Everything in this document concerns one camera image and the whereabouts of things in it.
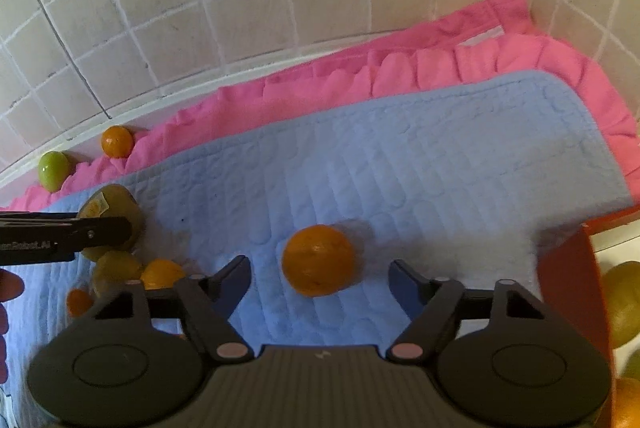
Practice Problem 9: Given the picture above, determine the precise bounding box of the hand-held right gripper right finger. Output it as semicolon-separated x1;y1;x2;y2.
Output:
385;259;563;361

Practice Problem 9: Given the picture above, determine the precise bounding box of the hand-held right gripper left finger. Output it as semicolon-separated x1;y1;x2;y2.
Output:
75;255;254;362

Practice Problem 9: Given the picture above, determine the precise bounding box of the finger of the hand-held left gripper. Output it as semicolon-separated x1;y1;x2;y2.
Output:
0;210;132;254

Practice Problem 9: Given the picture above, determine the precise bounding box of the large kiwi with sticker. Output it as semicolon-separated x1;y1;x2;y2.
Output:
77;184;146;264

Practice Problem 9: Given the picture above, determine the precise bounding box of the yellow-green fruit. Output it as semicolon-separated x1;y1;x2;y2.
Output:
91;250;145;301

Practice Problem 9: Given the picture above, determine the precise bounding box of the small tangerine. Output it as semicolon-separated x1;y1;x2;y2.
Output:
66;289;95;316

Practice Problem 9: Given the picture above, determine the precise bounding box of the green apple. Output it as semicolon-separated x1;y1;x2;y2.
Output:
38;150;71;193

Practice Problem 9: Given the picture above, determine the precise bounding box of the red cardboard box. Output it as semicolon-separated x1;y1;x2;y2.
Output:
537;205;640;428

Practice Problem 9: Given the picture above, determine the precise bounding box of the brown kiwi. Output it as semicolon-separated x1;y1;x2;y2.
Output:
600;260;640;350

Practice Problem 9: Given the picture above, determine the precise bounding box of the large orange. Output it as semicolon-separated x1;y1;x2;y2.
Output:
611;377;640;428

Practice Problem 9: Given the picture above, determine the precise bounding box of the person's left hand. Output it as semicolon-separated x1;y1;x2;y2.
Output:
0;269;25;359

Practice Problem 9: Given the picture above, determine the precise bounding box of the blue quilted mat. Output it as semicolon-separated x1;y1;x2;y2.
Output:
0;69;632;428

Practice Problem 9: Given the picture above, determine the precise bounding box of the pink ruffled cloth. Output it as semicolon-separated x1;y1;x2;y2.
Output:
0;0;640;211

